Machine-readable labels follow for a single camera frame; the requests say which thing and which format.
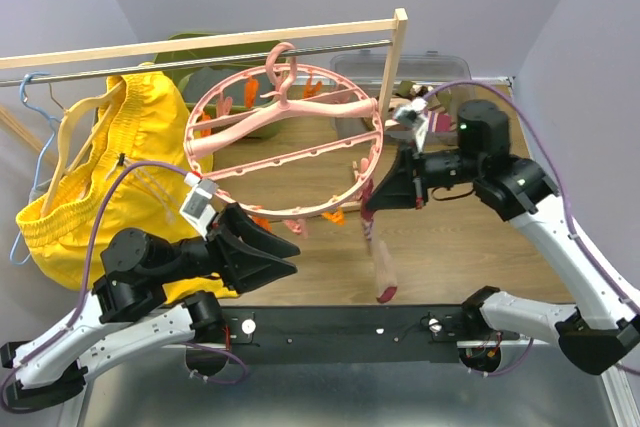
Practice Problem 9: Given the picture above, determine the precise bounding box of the wooden clothes rack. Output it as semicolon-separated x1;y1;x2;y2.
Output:
0;7;412;216

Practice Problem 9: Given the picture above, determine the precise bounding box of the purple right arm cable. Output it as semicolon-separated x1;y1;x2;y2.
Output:
417;79;640;308

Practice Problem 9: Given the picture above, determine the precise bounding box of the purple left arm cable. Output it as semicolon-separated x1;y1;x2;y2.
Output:
0;161;194;413

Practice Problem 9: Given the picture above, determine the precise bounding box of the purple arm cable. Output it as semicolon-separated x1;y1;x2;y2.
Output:
417;79;640;308
0;161;194;413

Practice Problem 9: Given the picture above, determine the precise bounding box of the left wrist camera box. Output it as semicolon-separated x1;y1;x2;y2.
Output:
179;172;218;238

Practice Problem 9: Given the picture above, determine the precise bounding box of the green basket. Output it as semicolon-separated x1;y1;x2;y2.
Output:
152;31;291;141

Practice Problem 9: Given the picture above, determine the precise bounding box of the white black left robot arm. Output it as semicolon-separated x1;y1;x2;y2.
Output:
1;204;300;413

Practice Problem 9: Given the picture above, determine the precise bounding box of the clear plastic bin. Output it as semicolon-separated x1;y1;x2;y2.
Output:
331;50;475;146

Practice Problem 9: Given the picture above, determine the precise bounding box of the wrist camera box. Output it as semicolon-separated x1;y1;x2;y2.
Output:
387;97;430;152
179;172;218;238

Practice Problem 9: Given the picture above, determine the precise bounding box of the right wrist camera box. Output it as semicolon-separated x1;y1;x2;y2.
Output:
387;97;430;152

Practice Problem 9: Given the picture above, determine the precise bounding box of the beige clothes hanger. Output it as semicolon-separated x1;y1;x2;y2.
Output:
39;80;126;216

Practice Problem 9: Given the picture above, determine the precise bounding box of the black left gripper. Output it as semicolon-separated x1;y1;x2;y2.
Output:
155;202;302;294

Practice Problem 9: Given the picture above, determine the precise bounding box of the pink round clip hanger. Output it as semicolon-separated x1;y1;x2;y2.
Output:
189;70;373;231

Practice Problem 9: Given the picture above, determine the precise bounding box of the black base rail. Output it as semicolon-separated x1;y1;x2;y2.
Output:
224;304;489;366

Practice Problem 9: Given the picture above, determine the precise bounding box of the yellow garment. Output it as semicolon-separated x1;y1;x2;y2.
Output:
15;62;236;303

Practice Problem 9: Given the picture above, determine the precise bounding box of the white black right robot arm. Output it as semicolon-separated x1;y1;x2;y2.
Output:
366;99;639;375

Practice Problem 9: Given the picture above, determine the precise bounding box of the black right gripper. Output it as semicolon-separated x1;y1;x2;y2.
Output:
365;138;484;208

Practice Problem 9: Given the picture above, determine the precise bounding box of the brown striped sock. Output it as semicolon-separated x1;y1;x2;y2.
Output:
396;81;434;101

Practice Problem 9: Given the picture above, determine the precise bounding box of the blue wire hanger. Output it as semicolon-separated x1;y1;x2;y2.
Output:
9;70;64;265

